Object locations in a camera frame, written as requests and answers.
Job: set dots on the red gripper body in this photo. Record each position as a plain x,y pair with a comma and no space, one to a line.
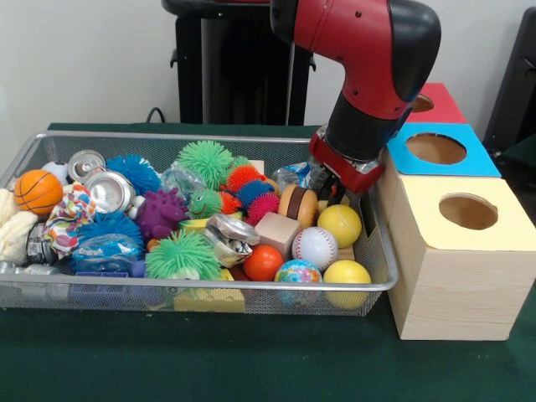
352,176

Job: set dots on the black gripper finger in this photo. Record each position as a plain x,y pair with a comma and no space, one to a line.
326,186
341,193

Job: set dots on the yellow plush duck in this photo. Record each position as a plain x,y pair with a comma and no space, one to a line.
323,206

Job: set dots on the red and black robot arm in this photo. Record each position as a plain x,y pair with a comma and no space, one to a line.
360,50

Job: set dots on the wooden box with three holes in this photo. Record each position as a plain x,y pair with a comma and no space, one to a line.
460,293

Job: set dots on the yellow ball with seam lines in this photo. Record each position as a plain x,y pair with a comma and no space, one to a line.
340,224

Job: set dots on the toy hamburger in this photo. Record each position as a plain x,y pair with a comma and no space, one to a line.
298,206

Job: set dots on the white toy baseball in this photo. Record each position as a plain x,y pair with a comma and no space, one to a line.
315,248

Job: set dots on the plain wooden cube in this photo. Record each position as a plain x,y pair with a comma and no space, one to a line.
276,233

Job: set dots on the plain yellow ball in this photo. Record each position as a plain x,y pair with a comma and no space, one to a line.
347,276

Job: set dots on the globe print ball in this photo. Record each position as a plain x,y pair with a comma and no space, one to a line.
298,271

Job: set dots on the plain orange ball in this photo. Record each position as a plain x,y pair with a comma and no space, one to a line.
263,263

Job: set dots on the purple spiky rubber toy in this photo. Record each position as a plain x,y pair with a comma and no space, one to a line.
161,213

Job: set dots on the dark green tablecloth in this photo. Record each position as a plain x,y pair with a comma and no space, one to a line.
525,153
251,360

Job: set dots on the black upright panel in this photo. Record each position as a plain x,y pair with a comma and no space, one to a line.
517,92

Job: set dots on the orange toy basketball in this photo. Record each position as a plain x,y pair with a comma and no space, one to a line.
37,192

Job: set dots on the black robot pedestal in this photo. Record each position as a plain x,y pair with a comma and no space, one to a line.
234,63

